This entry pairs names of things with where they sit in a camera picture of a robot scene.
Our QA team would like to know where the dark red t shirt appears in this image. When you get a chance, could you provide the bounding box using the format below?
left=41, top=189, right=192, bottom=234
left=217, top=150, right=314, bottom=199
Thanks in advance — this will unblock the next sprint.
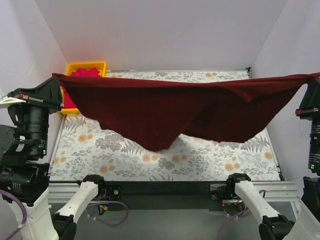
left=59, top=73, right=319, bottom=152

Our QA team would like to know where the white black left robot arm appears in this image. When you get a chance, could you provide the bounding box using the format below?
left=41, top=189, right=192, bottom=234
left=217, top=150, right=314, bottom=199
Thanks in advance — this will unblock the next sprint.
left=0, top=76, right=107, bottom=240

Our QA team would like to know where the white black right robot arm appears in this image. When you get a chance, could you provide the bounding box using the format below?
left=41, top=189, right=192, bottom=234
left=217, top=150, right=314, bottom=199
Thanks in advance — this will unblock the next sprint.
left=226, top=78, right=320, bottom=240

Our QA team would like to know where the bright pink t shirt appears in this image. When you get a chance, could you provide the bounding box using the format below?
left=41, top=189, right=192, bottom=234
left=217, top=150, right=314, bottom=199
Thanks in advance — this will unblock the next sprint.
left=62, top=67, right=101, bottom=109

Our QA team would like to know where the yellow plastic bin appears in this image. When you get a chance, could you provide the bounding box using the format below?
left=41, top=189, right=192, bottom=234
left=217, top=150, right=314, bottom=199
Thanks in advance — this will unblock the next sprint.
left=60, top=61, right=107, bottom=115

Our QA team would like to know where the floral patterned table mat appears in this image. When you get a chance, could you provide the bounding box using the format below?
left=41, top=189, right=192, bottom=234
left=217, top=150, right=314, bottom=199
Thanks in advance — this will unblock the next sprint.
left=49, top=70, right=281, bottom=182

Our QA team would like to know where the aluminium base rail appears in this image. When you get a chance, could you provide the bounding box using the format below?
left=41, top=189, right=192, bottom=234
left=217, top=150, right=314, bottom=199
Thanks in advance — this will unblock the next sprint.
left=48, top=181, right=300, bottom=203

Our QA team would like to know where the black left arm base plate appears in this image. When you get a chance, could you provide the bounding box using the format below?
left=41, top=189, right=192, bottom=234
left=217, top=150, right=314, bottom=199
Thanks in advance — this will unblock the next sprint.
left=94, top=185, right=122, bottom=201

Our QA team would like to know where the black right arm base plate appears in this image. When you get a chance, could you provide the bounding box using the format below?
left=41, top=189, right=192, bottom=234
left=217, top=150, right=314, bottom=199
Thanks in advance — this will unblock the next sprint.
left=208, top=184, right=243, bottom=204

